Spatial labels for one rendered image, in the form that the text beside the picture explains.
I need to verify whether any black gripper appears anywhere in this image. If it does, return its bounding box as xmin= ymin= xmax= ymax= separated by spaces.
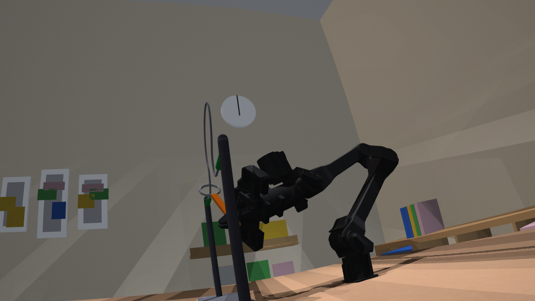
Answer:
xmin=237 ymin=165 xmax=287 ymax=252

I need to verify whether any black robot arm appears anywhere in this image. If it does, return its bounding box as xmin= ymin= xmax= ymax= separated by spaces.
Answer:
xmin=257 ymin=143 xmax=399 ymax=283

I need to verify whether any orange handle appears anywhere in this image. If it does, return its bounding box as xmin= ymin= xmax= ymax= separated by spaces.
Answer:
xmin=199 ymin=184 xmax=226 ymax=214

